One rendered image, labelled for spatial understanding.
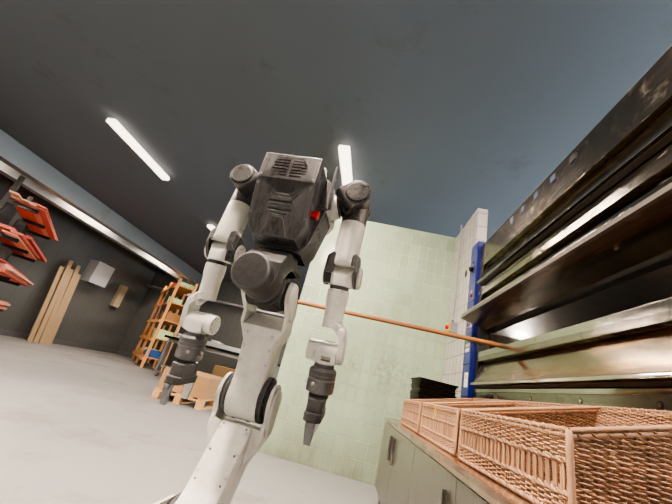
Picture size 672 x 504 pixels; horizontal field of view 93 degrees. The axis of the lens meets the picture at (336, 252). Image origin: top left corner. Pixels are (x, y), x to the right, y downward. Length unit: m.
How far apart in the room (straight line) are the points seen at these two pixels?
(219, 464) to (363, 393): 2.41
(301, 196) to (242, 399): 0.66
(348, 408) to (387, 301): 1.14
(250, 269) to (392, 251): 2.94
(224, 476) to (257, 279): 0.55
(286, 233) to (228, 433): 0.63
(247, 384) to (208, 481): 0.26
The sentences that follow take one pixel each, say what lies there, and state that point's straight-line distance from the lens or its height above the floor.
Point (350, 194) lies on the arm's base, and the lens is 1.11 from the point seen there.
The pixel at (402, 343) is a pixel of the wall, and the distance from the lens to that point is 3.47.
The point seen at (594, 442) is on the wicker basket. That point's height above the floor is 0.72.
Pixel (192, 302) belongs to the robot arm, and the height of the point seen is 0.85.
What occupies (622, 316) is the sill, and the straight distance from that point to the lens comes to 1.53.
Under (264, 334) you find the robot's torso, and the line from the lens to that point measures 1.10.
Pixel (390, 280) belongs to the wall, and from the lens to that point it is 3.61.
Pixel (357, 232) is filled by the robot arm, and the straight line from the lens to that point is 1.09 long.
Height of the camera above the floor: 0.70
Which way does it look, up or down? 22 degrees up
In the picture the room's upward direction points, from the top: 15 degrees clockwise
